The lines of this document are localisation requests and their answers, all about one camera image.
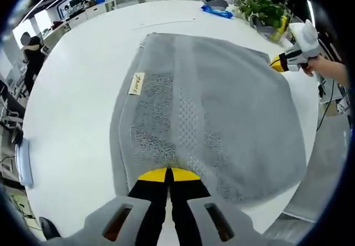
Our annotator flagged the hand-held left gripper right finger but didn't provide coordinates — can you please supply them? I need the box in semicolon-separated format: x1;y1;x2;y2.
169;167;258;246

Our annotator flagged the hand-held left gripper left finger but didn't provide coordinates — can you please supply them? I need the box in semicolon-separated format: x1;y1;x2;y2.
83;167;170;246

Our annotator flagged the grey towel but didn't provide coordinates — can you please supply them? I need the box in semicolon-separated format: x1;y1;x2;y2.
109;32;308;204

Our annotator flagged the person's right hand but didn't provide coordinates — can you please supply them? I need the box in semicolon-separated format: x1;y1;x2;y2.
301;55;324;78

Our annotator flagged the grey pot near plant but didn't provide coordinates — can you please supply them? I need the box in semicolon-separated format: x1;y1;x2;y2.
249;14;275;37

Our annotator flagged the green potted plant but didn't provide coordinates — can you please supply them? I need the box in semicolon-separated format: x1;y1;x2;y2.
235;0;292;36

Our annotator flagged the blue wet wipes pack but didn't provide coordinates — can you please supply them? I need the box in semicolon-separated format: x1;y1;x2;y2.
201;4;234;20

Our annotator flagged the grey curved device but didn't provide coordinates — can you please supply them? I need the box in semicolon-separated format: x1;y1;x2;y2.
202;0;229;11

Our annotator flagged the black oval object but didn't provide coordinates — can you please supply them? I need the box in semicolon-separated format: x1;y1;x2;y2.
38;217;62;242

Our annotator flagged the white table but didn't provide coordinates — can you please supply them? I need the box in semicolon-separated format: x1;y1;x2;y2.
22;0;320;241

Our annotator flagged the black cable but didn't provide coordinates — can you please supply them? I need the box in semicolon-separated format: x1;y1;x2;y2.
316;78;338;132

